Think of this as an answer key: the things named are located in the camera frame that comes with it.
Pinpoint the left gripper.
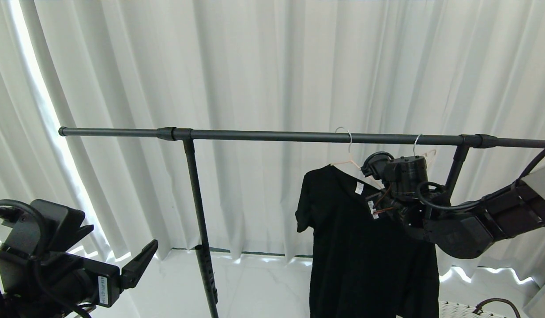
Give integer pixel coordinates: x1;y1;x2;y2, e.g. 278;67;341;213
0;240;159;310

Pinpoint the black garment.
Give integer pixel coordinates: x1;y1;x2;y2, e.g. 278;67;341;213
295;165;440;318

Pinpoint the pink clothes hanger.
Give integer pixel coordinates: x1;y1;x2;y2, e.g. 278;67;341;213
330;127;379;188
411;134;437;168

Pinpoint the black clothes rack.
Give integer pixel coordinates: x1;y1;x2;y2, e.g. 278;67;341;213
58;127;545;318

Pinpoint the white laundry basket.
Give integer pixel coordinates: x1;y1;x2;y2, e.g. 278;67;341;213
439;298;522;318

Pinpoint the white curtain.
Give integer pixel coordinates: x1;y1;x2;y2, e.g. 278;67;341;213
0;0;545;288

